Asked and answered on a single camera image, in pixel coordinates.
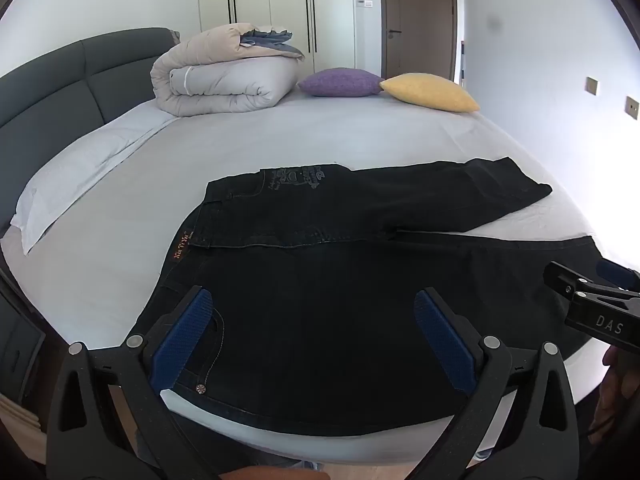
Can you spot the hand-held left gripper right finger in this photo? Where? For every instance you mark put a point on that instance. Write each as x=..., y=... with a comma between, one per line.
x=445, y=345

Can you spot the white wardrobe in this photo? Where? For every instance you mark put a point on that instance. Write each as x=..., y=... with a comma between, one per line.
x=280, y=5

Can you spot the white pillow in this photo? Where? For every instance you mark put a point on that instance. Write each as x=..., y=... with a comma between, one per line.
x=85, y=160

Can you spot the purple cushion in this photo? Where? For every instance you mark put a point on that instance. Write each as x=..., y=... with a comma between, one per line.
x=340, y=82

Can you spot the bed with white sheet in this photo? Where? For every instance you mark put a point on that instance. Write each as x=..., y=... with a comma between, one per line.
x=280, y=135

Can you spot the grey upholstered headboard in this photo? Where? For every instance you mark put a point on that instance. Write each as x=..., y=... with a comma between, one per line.
x=60, y=85

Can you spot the yellow cushion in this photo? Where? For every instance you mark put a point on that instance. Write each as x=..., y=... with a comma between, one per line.
x=430, y=91

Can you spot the metal wall socket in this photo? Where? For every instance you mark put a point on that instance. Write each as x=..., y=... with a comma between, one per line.
x=592, y=86
x=632, y=107

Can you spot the folded beige duvet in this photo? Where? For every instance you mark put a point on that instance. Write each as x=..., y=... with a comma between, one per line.
x=215, y=80

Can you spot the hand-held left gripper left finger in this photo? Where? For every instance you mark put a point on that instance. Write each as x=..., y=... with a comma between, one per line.
x=182, y=340

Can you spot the person's right hand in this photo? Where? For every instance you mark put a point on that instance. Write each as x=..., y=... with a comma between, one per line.
x=622, y=377

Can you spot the black denim pants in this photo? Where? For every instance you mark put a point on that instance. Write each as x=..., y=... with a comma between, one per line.
x=325, y=310

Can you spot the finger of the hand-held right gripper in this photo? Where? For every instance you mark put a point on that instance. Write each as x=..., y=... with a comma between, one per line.
x=617, y=272
x=562, y=277

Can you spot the brown door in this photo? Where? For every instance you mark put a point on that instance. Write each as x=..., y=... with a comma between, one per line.
x=425, y=10

